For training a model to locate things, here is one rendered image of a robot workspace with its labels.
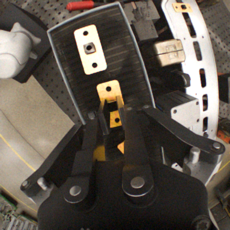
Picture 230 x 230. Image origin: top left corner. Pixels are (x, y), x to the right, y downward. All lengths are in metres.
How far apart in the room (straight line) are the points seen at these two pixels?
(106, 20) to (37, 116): 1.68
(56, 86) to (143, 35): 0.59
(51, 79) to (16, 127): 1.57
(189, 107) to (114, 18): 0.27
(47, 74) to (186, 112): 0.73
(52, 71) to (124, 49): 0.59
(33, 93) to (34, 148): 0.94
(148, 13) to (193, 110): 0.28
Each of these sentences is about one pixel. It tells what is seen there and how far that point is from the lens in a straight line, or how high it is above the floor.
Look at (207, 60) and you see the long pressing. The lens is 0.52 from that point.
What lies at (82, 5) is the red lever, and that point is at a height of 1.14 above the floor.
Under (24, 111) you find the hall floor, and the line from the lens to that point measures 1.93.
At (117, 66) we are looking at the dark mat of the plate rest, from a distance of 0.21.
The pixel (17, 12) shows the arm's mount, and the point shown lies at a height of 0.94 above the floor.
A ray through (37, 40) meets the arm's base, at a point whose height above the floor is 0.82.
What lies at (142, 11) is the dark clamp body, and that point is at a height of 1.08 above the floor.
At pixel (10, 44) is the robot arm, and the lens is 0.48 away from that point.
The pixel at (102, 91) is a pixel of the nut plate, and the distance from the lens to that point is 0.21.
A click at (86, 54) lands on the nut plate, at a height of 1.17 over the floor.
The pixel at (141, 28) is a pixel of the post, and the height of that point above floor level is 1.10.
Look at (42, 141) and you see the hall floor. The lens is 2.00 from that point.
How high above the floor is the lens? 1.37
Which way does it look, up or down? 68 degrees down
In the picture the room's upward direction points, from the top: 178 degrees clockwise
